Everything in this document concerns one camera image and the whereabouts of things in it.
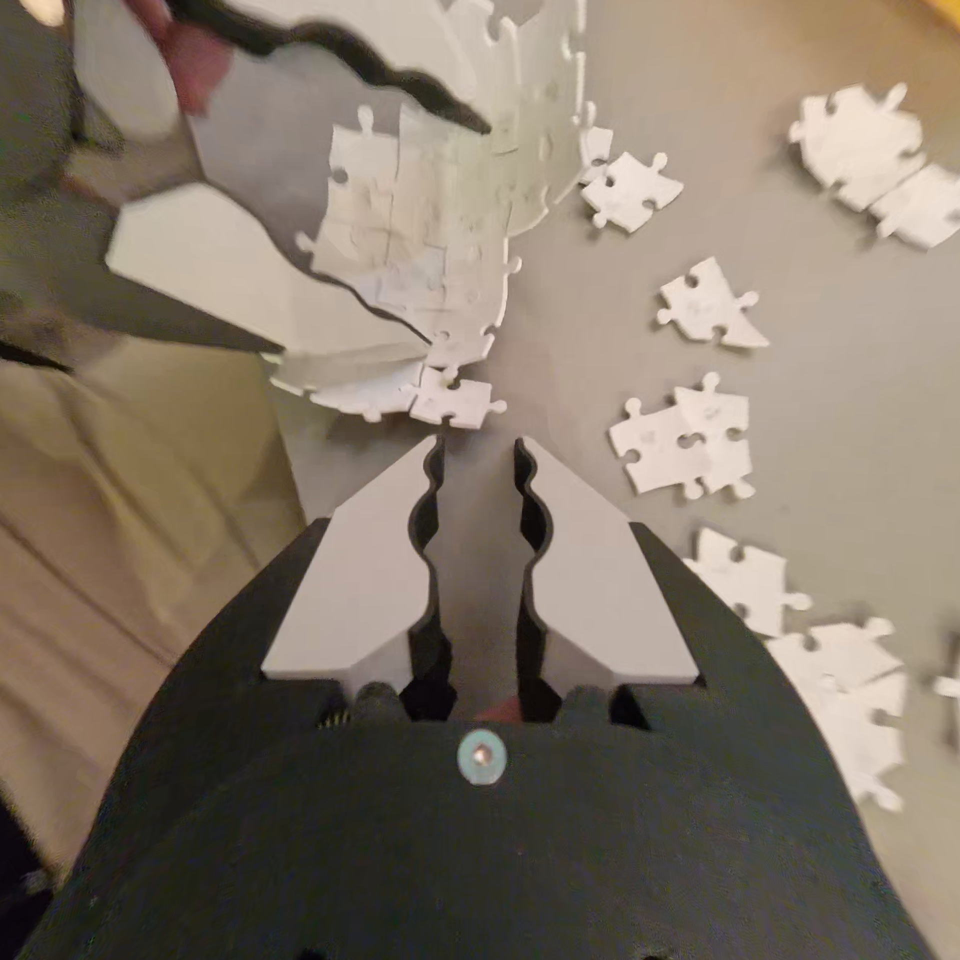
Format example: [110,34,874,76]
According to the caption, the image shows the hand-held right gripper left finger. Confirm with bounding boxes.
[261,435,456,723]

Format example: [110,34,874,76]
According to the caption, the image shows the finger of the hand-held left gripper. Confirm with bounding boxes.
[165,0,494,136]
[103,180,435,357]

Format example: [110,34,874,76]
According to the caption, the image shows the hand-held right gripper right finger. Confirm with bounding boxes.
[513,436,702,723]

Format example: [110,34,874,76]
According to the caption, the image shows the assembled white puzzle section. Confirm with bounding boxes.
[268,0,603,423]

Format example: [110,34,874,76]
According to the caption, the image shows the single white puzzle piece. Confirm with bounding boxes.
[408,366,509,431]

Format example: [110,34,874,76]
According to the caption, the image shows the white puzzle pieces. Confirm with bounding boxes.
[577,82,960,815]

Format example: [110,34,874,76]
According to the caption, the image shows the person's left hand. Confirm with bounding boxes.
[123,0,228,115]

